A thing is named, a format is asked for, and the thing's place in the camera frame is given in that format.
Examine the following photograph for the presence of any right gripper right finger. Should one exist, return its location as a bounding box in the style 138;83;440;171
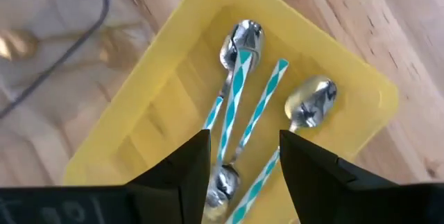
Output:
280;129;398;224

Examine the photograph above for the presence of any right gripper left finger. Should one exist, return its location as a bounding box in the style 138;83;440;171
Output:
126;129;212;224

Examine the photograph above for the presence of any silver spoon teal patterned handle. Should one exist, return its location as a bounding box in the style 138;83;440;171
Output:
203;49;254;224
225;74;338;224
202;19;265;131
213;58;290;200

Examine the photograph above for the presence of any yellow plastic bin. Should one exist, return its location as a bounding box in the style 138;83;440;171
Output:
62;0;400;224

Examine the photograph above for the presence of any gold spoon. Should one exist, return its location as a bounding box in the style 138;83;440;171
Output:
0;26;115;62

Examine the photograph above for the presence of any clear transparent container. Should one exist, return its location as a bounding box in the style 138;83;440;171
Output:
0;0;111;119

